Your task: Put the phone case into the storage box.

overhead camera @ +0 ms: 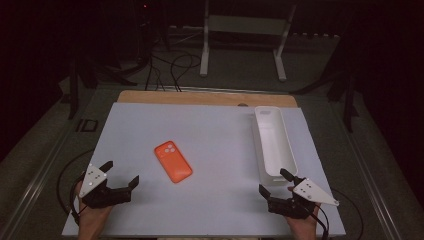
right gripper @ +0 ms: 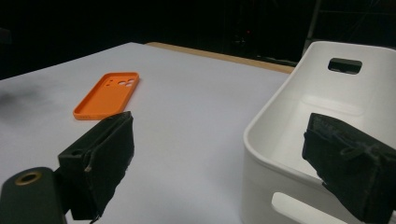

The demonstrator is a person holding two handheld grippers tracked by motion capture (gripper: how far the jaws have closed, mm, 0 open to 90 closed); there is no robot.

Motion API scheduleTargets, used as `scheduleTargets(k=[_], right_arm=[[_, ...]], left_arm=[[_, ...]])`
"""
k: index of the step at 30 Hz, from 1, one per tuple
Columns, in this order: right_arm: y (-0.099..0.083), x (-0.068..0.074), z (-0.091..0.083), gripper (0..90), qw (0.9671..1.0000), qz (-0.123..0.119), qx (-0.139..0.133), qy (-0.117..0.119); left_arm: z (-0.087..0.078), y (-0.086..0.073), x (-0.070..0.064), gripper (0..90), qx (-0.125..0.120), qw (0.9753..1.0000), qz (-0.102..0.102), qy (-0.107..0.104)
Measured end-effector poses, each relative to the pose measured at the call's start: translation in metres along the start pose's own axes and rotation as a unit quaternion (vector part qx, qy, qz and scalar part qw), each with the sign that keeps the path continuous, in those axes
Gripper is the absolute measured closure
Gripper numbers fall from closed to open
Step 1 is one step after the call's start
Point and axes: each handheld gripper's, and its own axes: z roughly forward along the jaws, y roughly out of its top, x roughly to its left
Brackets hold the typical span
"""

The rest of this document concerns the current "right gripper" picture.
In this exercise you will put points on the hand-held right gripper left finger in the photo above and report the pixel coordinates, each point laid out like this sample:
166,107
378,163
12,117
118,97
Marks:
102,161

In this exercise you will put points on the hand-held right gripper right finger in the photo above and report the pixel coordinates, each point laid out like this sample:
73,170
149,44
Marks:
358,168

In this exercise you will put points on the orange phone case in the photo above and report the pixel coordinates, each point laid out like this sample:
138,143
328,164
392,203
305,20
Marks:
106,98

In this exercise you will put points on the white plastic bin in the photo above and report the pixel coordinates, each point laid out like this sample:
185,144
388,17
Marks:
311,90

